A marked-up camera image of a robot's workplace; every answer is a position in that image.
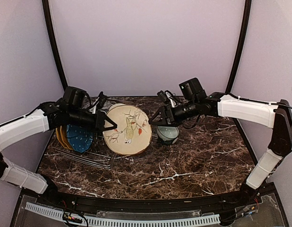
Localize black frame post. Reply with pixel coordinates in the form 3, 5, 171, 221
42, 0, 68, 90
225, 0, 252, 93

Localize blue plate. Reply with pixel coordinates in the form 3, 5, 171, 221
66, 124, 94, 153

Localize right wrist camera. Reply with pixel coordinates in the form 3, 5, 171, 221
156, 89, 184, 108

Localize right wiring bundle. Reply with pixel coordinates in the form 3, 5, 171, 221
219, 196, 262, 224

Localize metal wire dish rack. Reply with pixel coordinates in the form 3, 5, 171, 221
48, 132, 118, 169

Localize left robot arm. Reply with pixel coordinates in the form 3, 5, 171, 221
0, 86, 117, 206

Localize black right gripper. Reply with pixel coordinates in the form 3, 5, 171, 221
148, 98, 199, 127

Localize yellow dotted top plate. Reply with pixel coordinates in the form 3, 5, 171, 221
55, 127, 63, 146

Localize light blue slotted cable duct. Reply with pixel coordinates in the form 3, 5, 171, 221
25, 202, 220, 227

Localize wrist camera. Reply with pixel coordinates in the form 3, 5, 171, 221
88, 91, 108, 114
156, 89, 184, 108

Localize left black frame post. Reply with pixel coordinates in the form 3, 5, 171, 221
42, 0, 68, 90

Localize left wiring bundle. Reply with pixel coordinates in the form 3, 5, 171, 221
37, 193, 90, 227

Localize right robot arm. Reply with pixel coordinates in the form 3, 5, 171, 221
149, 78, 292, 205

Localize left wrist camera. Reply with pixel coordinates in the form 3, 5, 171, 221
88, 91, 108, 114

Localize light green ceramic bowl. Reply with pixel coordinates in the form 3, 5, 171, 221
156, 126, 179, 141

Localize wiring bundle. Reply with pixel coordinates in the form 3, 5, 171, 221
37, 193, 90, 227
219, 196, 262, 224

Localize yellow bottom plate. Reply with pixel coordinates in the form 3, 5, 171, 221
103, 104, 152, 156

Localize right black frame post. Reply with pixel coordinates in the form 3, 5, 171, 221
225, 0, 252, 93

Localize dark bowl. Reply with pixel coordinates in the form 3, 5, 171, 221
158, 137, 178, 145

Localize black front rail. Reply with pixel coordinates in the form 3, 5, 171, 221
20, 184, 276, 216

